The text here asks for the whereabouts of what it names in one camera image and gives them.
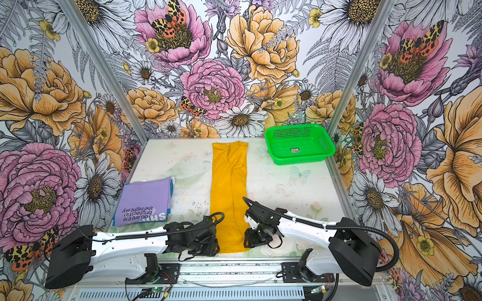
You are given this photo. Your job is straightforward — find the right corrugated black cable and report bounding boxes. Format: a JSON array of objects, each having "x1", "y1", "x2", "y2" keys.
[{"x1": 242, "y1": 196, "x2": 400, "y2": 272}]

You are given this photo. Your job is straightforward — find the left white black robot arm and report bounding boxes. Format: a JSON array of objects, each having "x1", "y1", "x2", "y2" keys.
[{"x1": 45, "y1": 217, "x2": 220, "y2": 289}]

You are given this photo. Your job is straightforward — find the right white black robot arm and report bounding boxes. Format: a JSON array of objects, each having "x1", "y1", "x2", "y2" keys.
[{"x1": 243, "y1": 198, "x2": 381, "y2": 287}]

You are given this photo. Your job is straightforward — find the yellow t-shirt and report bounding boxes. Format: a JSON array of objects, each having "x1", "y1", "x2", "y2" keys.
[{"x1": 210, "y1": 141, "x2": 249, "y2": 254}]

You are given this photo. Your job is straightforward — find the right aluminium corner post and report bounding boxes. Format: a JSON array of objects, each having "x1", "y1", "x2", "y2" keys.
[{"x1": 323, "y1": 0, "x2": 396, "y2": 142}]

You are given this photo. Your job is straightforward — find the left aluminium corner post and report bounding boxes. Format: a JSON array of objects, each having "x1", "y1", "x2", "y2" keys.
[{"x1": 59, "y1": 1, "x2": 149, "y2": 145}]

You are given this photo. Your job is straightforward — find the corrugated black cable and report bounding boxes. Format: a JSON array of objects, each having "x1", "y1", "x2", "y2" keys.
[
  {"x1": 242, "y1": 196, "x2": 400, "y2": 272},
  {"x1": 90, "y1": 211, "x2": 225, "y2": 242}
]

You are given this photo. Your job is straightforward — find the folded purple t-shirt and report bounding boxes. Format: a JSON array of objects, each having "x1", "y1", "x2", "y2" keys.
[{"x1": 112, "y1": 177, "x2": 175, "y2": 227}]

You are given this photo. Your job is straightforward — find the left corrugated black cable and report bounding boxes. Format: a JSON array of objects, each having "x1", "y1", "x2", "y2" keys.
[{"x1": 90, "y1": 211, "x2": 225, "y2": 242}]

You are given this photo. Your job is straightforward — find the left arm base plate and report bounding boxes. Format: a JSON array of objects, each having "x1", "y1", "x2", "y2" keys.
[{"x1": 125, "y1": 263, "x2": 181, "y2": 285}]

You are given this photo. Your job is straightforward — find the aluminium front rail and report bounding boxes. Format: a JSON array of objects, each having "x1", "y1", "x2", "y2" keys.
[{"x1": 67, "y1": 258, "x2": 392, "y2": 290}]

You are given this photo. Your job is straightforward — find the green plastic basket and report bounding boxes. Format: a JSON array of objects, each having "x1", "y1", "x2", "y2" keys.
[{"x1": 264, "y1": 124, "x2": 336, "y2": 166}]

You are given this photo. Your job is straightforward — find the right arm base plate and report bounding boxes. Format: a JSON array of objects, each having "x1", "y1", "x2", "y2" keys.
[{"x1": 276, "y1": 262, "x2": 335, "y2": 284}]

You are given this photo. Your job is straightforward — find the aluminium corner post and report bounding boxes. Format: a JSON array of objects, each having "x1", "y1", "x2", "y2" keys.
[
  {"x1": 59, "y1": 1, "x2": 149, "y2": 145},
  {"x1": 323, "y1": 0, "x2": 396, "y2": 142}
]

